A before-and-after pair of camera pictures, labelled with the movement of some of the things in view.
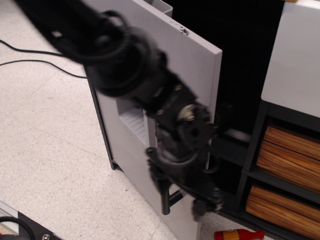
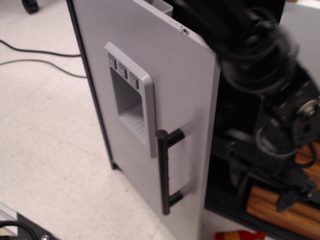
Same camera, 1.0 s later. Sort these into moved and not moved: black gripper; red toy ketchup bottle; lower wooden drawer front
Moved: black gripper
Not moved: lower wooden drawer front; red toy ketchup bottle
